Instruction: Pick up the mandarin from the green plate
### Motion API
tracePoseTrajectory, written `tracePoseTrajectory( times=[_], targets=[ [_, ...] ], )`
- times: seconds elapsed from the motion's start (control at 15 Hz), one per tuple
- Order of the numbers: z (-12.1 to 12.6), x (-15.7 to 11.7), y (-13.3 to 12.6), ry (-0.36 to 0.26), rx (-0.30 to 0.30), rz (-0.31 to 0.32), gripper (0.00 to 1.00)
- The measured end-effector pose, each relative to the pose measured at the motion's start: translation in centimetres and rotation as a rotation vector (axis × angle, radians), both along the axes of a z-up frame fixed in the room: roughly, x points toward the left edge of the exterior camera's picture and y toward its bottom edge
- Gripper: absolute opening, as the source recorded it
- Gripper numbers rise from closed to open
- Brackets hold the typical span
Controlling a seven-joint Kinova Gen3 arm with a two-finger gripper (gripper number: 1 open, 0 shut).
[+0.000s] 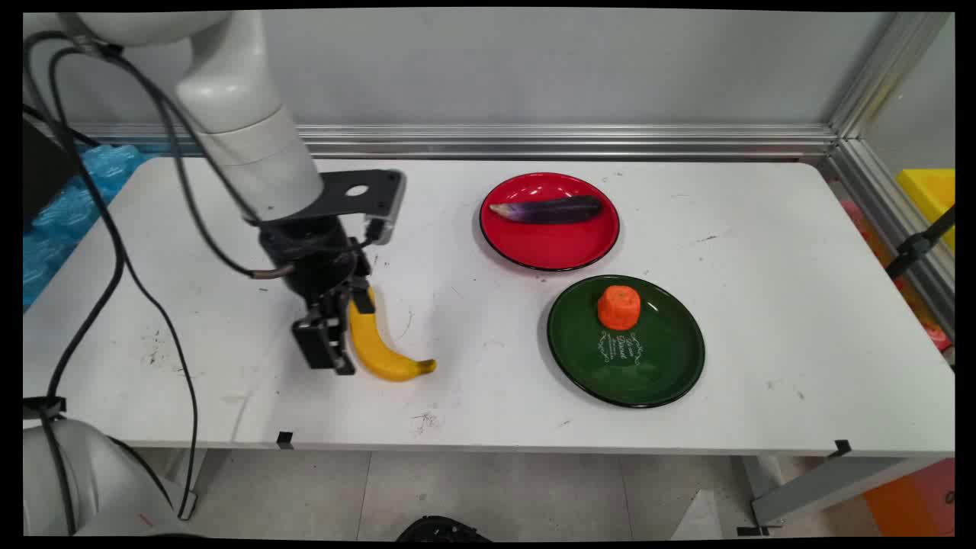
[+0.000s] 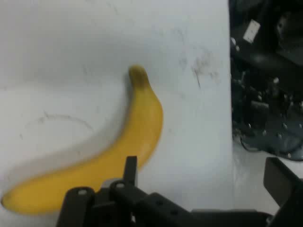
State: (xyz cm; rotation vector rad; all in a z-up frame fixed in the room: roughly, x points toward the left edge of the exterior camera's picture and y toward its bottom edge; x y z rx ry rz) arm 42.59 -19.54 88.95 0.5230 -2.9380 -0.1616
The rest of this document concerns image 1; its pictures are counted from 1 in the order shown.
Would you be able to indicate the black round object on floor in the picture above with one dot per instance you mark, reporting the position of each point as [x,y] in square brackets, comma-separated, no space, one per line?
[442,530]

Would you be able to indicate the yellow banana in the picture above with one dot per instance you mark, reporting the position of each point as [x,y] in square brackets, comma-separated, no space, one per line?
[381,358]

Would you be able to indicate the aluminium back frame rail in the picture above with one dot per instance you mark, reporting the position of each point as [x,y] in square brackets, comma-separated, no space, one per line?
[579,142]

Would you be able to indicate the green round plate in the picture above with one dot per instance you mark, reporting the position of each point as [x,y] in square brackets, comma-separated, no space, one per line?
[656,358]

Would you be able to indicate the blue bubble wrap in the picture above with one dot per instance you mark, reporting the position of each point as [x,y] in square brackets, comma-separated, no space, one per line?
[69,213]

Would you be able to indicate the grey table leg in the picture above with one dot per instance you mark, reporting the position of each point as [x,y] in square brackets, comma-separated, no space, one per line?
[831,488]

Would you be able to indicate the black tape marker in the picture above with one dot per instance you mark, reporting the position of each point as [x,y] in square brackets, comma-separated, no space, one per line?
[284,440]

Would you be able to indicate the red round plate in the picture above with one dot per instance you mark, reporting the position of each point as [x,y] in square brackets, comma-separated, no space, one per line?
[549,236]

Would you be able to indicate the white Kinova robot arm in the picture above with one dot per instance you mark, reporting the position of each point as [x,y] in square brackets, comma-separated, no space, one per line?
[244,130]

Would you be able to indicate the purple eggplant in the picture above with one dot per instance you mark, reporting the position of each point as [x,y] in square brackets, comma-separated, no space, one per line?
[553,209]

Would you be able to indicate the black wrist camera mount plate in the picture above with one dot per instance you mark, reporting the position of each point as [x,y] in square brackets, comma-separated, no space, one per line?
[358,192]

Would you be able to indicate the orange carrot chunk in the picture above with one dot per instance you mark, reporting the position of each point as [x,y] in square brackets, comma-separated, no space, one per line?
[618,307]

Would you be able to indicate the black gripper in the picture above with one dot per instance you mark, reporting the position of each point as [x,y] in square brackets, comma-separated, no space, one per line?
[313,255]

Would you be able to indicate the orange box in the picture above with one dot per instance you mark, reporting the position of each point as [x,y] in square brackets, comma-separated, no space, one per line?
[915,499]

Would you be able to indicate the yellow plastic bin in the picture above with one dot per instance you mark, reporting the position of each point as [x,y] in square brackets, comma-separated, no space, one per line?
[932,194]

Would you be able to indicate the aluminium side frame rail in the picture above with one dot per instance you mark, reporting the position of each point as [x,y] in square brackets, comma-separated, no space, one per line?
[877,183]

